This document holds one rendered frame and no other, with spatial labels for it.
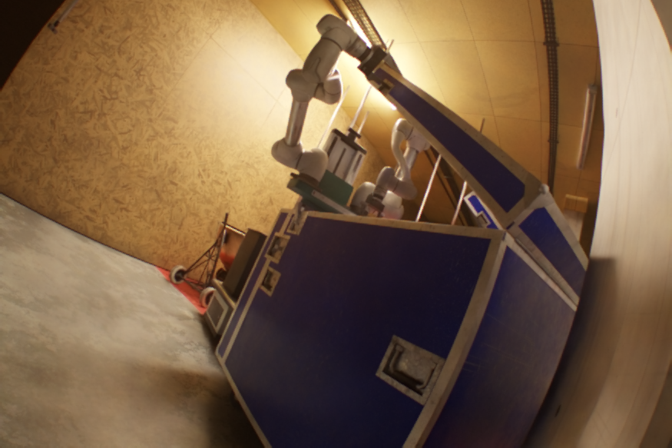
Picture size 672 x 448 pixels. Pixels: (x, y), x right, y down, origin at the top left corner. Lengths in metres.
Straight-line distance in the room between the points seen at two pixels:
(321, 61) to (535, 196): 0.86
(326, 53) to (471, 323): 1.00
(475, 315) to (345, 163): 2.08
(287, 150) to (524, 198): 1.70
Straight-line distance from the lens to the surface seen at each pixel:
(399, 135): 2.48
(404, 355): 0.75
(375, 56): 1.38
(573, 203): 5.58
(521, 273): 0.78
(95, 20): 3.55
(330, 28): 1.30
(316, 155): 2.19
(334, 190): 2.41
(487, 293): 0.66
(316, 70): 1.22
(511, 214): 0.69
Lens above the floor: 0.74
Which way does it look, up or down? 14 degrees up
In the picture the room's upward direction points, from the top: 24 degrees clockwise
